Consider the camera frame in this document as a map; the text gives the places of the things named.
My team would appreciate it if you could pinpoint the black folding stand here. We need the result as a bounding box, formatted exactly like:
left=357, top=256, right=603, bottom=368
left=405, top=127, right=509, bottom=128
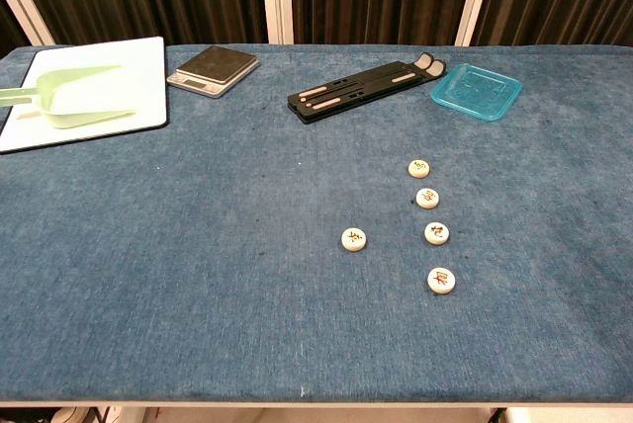
left=287, top=51, right=447, bottom=126

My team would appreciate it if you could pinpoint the silver digital kitchen scale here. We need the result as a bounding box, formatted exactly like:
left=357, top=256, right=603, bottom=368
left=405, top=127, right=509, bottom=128
left=166, top=44, right=261, bottom=100

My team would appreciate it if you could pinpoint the blue fabric table cover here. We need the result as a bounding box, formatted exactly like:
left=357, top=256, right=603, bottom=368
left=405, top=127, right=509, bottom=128
left=0, top=42, right=633, bottom=404

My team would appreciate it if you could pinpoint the teal transparent plastic lid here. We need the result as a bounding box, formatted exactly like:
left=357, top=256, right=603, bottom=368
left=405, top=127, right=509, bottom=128
left=429, top=62, right=524, bottom=123

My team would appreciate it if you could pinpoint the white rectangular board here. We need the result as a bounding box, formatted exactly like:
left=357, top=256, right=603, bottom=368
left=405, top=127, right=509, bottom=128
left=0, top=36, right=170, bottom=154

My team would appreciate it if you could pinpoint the light green plastic scoop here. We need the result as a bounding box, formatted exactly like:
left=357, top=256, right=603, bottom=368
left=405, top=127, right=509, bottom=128
left=0, top=64, right=137, bottom=130

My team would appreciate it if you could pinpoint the white object under table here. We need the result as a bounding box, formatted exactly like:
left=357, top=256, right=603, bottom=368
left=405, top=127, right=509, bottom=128
left=51, top=406, right=125, bottom=423

